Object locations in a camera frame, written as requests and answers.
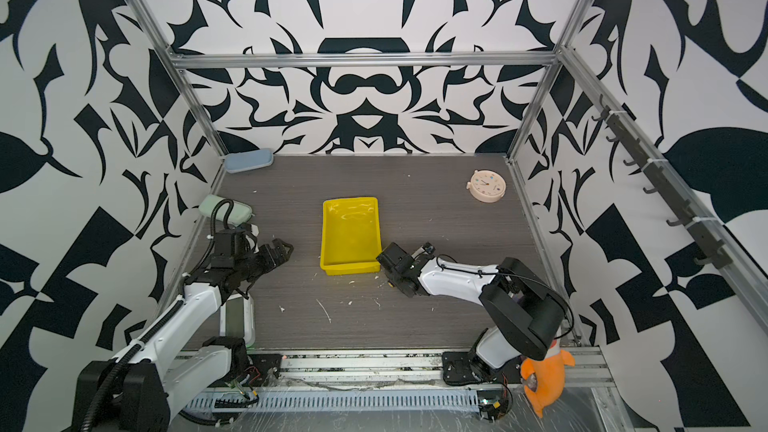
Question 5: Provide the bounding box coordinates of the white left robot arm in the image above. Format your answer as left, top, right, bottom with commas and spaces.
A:
71, 228, 294, 431

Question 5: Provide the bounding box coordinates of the blue glasses case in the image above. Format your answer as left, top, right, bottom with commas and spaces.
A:
224, 149, 274, 174

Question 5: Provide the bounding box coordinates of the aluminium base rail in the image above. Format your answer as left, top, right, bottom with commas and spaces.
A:
251, 347, 614, 389

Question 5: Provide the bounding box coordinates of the cream round alarm clock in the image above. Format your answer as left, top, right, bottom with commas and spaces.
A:
466, 170, 507, 203

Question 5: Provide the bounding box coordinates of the white cable duct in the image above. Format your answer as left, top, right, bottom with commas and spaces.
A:
186, 389, 480, 413

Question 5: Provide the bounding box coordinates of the green glasses case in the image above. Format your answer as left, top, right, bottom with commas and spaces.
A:
198, 194, 253, 227

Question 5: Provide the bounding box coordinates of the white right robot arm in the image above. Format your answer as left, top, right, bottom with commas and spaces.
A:
377, 243, 574, 386

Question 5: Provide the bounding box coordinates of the yellow plastic bin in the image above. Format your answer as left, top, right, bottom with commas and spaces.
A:
320, 197, 382, 276

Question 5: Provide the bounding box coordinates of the orange plush toy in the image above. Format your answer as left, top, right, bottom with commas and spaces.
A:
520, 339, 575, 418

